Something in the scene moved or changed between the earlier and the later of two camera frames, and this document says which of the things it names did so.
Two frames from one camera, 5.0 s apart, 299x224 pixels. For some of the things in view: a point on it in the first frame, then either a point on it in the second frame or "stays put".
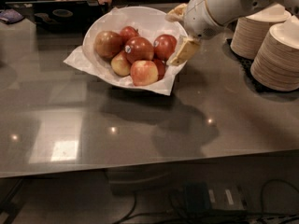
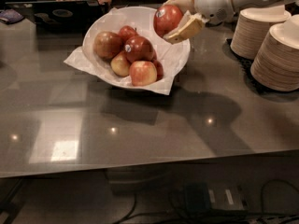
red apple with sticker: (164, 46) to (166, 17)
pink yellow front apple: (143, 72) stays put
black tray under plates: (246, 64) stays put
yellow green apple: (121, 65) stays put
